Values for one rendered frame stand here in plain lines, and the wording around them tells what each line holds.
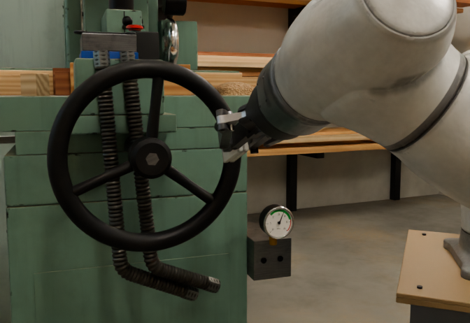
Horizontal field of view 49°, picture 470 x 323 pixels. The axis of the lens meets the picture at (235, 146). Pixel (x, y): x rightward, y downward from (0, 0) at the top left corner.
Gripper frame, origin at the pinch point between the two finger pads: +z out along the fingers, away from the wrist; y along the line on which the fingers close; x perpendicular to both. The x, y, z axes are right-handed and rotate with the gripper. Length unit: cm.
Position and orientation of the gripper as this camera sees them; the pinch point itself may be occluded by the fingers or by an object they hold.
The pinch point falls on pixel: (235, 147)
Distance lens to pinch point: 73.3
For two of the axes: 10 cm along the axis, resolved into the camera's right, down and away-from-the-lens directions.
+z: -3.0, 2.6, 9.2
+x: 1.1, 9.7, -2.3
